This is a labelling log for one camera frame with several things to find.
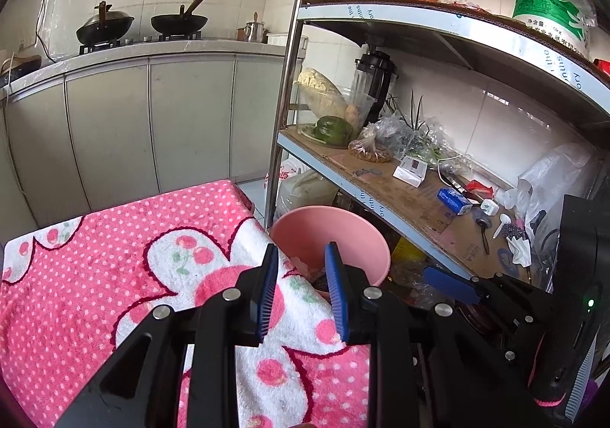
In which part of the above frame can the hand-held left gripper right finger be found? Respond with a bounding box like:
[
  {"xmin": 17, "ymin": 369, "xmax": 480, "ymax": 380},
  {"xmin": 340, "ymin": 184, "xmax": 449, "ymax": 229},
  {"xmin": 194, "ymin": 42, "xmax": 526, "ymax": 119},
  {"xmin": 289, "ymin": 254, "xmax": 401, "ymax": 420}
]
[{"xmin": 325, "ymin": 242, "xmax": 539, "ymax": 428}]

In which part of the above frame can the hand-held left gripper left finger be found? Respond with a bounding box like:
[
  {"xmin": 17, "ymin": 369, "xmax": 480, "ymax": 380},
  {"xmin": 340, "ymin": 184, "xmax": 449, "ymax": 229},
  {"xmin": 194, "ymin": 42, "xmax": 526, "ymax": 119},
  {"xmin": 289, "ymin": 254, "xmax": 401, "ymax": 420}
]
[{"xmin": 57, "ymin": 243, "xmax": 279, "ymax": 428}]

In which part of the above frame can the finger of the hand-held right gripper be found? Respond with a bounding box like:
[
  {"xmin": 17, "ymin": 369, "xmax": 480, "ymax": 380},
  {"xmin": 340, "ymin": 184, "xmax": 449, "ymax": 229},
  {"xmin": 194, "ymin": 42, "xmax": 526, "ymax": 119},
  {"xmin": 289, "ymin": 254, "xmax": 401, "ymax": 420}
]
[
  {"xmin": 423, "ymin": 266, "xmax": 554, "ymax": 314},
  {"xmin": 481, "ymin": 309, "xmax": 544, "ymax": 362}
]

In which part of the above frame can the pink plastic basin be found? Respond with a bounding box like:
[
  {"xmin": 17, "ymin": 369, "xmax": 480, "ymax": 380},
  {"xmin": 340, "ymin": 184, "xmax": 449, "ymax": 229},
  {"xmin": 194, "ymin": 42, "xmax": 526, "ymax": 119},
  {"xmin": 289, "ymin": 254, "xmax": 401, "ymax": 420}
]
[{"xmin": 269, "ymin": 205, "xmax": 392, "ymax": 302}]

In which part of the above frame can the yellow bag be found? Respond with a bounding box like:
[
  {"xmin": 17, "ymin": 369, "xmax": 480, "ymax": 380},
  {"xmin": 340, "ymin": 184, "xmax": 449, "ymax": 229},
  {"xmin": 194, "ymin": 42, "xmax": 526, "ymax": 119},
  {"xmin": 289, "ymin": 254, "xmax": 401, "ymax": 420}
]
[{"xmin": 391, "ymin": 237, "xmax": 427, "ymax": 267}]

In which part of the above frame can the black spoon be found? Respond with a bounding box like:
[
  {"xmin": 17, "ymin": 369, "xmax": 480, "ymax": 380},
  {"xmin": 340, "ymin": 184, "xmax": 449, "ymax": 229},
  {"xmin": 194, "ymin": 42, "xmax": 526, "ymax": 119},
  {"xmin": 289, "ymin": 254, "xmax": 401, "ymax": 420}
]
[{"xmin": 475, "ymin": 217, "xmax": 491, "ymax": 254}]

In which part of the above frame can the small blue packet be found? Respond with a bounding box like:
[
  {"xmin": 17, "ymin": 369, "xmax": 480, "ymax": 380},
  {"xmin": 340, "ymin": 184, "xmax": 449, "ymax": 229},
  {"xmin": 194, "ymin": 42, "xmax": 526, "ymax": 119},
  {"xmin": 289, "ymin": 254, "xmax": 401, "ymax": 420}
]
[{"xmin": 437, "ymin": 188, "xmax": 472, "ymax": 215}]

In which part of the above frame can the cardboard shelf liner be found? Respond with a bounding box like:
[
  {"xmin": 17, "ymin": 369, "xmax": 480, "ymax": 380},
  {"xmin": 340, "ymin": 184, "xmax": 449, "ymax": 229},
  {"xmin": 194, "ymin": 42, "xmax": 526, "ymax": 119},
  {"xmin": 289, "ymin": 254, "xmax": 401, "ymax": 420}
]
[{"xmin": 281, "ymin": 125, "xmax": 532, "ymax": 286}]

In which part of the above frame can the large white plastic bag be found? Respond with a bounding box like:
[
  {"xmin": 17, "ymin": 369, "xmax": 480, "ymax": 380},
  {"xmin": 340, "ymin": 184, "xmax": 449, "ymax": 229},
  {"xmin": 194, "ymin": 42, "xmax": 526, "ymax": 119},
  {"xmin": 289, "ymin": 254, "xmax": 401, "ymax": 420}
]
[{"xmin": 496, "ymin": 142, "xmax": 601, "ymax": 248}]

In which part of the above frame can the small red packet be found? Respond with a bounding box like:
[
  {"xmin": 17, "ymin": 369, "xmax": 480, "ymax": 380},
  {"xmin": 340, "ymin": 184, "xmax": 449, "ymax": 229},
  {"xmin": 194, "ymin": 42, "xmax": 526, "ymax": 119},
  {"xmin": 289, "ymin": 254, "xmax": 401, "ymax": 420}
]
[{"xmin": 464, "ymin": 180, "xmax": 496, "ymax": 200}]

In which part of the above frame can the small white cardboard box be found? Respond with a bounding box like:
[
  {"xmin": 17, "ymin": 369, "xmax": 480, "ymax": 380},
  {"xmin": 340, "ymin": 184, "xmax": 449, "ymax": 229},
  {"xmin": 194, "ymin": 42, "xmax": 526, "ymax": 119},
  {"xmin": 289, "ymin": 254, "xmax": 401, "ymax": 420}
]
[{"xmin": 393, "ymin": 155, "xmax": 429, "ymax": 187}]

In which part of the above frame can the white bag red print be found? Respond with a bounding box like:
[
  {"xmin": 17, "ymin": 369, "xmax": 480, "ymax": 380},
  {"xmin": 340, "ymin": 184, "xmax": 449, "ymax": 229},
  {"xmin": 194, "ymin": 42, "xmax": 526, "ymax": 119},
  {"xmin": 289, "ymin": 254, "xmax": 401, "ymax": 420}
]
[{"xmin": 264, "ymin": 158, "xmax": 306, "ymax": 185}]

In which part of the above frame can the bag of brown food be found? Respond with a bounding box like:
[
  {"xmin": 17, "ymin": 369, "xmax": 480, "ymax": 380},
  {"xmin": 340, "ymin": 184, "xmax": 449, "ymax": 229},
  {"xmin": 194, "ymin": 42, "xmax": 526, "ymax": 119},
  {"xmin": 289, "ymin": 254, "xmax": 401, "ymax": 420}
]
[{"xmin": 348, "ymin": 135, "xmax": 394, "ymax": 164}]

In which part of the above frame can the clear bag of green onions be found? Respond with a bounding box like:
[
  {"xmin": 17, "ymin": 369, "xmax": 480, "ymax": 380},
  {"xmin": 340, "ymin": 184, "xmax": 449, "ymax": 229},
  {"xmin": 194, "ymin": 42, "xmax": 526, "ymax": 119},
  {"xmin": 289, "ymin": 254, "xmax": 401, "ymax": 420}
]
[{"xmin": 372, "ymin": 94, "xmax": 458, "ymax": 166}]

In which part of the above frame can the green pepper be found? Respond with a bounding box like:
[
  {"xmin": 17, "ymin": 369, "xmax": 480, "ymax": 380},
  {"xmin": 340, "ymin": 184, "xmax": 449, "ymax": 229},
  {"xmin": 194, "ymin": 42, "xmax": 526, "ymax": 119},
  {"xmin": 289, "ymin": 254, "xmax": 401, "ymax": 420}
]
[{"xmin": 315, "ymin": 116, "xmax": 353, "ymax": 145}]

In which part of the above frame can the pink polka-dot blanket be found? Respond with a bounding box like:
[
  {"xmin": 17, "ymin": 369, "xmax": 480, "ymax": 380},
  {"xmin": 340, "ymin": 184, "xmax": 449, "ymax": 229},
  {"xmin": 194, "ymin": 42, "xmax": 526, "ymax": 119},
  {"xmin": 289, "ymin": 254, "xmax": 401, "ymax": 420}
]
[{"xmin": 0, "ymin": 179, "xmax": 372, "ymax": 428}]

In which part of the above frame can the grey kitchen cabinet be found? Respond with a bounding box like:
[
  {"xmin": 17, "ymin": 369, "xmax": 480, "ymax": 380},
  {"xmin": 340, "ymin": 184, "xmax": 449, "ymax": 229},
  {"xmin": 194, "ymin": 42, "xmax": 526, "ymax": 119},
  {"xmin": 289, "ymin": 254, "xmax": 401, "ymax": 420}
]
[{"xmin": 0, "ymin": 38, "xmax": 306, "ymax": 238}]

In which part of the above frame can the napa cabbage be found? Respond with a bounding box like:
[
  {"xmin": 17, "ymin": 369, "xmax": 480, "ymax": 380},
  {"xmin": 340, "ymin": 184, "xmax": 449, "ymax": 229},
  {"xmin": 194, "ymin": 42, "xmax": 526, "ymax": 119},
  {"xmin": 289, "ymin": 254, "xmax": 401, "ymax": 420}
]
[{"xmin": 296, "ymin": 68, "xmax": 351, "ymax": 119}]

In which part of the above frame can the black blender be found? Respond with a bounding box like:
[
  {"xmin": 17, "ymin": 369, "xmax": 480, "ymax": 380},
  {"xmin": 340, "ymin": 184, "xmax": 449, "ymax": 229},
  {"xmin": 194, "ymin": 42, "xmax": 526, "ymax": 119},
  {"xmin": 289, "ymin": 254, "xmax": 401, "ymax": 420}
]
[{"xmin": 350, "ymin": 51, "xmax": 398, "ymax": 133}]

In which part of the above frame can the metal shelf rack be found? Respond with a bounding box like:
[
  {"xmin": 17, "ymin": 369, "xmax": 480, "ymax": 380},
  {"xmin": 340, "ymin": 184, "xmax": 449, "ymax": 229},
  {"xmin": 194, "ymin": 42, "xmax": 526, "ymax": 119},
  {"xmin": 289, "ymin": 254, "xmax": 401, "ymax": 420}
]
[{"xmin": 264, "ymin": 0, "xmax": 610, "ymax": 295}]

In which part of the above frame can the white plastic box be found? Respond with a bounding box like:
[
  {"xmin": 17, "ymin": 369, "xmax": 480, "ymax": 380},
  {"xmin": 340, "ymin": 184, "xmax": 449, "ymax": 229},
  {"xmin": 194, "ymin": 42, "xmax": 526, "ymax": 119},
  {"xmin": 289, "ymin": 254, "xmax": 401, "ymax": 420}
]
[{"xmin": 267, "ymin": 31, "xmax": 308, "ymax": 59}]

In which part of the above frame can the green white sack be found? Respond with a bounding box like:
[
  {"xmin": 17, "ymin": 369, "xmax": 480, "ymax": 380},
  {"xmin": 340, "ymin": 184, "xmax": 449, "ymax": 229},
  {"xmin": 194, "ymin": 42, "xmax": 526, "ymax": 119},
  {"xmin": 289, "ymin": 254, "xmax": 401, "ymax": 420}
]
[{"xmin": 512, "ymin": 0, "xmax": 596, "ymax": 59}]

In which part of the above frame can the small steel pot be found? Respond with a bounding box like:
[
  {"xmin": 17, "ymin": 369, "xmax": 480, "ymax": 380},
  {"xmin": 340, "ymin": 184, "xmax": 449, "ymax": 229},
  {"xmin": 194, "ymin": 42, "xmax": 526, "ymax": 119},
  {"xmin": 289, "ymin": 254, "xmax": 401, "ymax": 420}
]
[{"xmin": 237, "ymin": 12, "xmax": 268, "ymax": 43}]

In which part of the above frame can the gas stove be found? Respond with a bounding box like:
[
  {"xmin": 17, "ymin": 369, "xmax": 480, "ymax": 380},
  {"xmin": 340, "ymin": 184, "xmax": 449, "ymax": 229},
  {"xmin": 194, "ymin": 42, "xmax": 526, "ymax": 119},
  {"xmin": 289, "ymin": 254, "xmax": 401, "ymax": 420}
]
[{"xmin": 79, "ymin": 31, "xmax": 205, "ymax": 58}]

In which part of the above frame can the black open wok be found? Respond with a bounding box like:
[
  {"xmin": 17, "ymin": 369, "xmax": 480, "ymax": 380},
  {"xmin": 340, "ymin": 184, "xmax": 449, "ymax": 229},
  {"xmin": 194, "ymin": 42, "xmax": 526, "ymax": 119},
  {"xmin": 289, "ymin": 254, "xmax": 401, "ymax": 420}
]
[{"xmin": 151, "ymin": 0, "xmax": 209, "ymax": 35}]

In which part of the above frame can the black lidded wok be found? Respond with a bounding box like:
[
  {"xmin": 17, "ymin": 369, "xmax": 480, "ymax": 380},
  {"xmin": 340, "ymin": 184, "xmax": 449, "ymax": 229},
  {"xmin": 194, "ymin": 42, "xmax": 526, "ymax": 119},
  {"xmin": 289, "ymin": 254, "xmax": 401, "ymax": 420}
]
[{"xmin": 76, "ymin": 1, "xmax": 135, "ymax": 46}]

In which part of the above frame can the black induction cooker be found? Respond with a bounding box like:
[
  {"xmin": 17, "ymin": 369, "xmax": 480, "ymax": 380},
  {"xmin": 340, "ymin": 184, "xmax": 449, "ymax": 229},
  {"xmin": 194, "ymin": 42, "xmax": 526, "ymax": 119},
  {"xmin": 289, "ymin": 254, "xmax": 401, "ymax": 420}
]
[{"xmin": 0, "ymin": 53, "xmax": 43, "ymax": 86}]

